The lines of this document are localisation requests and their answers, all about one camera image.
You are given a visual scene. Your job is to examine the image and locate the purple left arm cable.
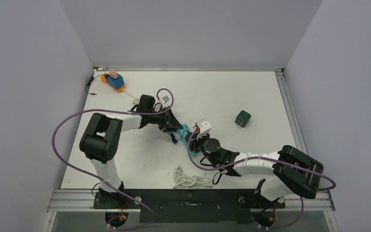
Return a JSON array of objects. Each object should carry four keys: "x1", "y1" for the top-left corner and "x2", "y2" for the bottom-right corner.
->
[{"x1": 51, "y1": 88, "x2": 174, "y2": 231}]

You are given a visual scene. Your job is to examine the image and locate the green cube plug adapter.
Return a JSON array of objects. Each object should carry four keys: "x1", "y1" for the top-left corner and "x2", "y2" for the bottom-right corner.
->
[{"x1": 235, "y1": 110, "x2": 251, "y2": 128}]

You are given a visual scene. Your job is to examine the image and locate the white power strip cord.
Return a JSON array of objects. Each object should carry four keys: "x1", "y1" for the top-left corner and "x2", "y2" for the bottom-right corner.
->
[{"x1": 172, "y1": 165, "x2": 214, "y2": 189}]

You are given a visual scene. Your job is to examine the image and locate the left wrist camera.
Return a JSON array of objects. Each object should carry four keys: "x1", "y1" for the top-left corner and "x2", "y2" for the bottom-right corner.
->
[{"x1": 158, "y1": 96, "x2": 171, "y2": 107}]

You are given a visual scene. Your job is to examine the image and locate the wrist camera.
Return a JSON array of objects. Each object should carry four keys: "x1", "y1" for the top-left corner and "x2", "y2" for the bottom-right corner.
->
[
  {"x1": 158, "y1": 96, "x2": 171, "y2": 107},
  {"x1": 195, "y1": 118, "x2": 212, "y2": 139}
]

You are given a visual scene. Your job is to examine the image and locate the blue plug adapter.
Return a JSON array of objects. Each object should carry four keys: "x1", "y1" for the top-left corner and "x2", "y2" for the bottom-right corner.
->
[{"x1": 107, "y1": 75, "x2": 125, "y2": 92}]

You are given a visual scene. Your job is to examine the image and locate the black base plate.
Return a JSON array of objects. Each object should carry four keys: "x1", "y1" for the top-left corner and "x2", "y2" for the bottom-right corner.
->
[{"x1": 93, "y1": 189, "x2": 285, "y2": 223}]

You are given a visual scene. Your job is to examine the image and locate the teal power strip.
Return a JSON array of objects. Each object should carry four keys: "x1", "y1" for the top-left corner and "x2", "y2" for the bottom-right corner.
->
[{"x1": 177, "y1": 123, "x2": 200, "y2": 158}]

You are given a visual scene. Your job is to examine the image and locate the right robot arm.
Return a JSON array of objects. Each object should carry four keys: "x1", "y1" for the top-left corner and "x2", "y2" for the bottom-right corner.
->
[{"x1": 185, "y1": 133, "x2": 324, "y2": 207}]

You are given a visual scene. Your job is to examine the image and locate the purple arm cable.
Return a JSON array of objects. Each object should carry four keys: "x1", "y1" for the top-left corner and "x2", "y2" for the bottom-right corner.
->
[
  {"x1": 187, "y1": 128, "x2": 337, "y2": 231},
  {"x1": 51, "y1": 88, "x2": 174, "y2": 231}
]

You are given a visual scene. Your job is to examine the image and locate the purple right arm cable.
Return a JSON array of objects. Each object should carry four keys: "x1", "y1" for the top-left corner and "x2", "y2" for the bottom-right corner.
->
[{"x1": 187, "y1": 128, "x2": 337, "y2": 231}]

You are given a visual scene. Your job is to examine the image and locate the aluminium right rail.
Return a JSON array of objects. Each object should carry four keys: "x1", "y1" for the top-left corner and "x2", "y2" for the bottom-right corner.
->
[{"x1": 274, "y1": 69, "x2": 309, "y2": 168}]

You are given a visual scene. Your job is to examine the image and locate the black cable at corner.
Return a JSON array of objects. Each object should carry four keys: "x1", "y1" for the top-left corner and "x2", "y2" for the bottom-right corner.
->
[{"x1": 85, "y1": 74, "x2": 104, "y2": 96}]

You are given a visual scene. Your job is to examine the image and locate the aluminium front rail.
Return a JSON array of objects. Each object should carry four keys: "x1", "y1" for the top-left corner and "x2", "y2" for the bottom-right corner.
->
[{"x1": 47, "y1": 189, "x2": 142, "y2": 213}]

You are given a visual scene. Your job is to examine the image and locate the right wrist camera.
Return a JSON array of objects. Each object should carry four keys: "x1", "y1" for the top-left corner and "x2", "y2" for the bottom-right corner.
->
[{"x1": 195, "y1": 118, "x2": 212, "y2": 139}]

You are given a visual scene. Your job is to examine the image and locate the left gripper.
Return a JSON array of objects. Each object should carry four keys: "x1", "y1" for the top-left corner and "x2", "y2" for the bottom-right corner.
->
[{"x1": 147, "y1": 107, "x2": 182, "y2": 132}]

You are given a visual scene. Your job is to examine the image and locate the aluminium rail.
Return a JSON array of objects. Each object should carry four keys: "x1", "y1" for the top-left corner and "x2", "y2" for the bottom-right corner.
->
[
  {"x1": 47, "y1": 189, "x2": 142, "y2": 213},
  {"x1": 274, "y1": 69, "x2": 309, "y2": 168}
]

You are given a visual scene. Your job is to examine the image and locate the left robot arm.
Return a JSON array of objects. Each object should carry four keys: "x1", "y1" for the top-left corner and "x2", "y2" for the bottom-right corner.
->
[{"x1": 79, "y1": 95, "x2": 183, "y2": 208}]

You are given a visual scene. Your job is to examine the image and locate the white charger plug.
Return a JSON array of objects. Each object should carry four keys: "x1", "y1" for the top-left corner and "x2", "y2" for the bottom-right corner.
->
[{"x1": 109, "y1": 69, "x2": 119, "y2": 79}]

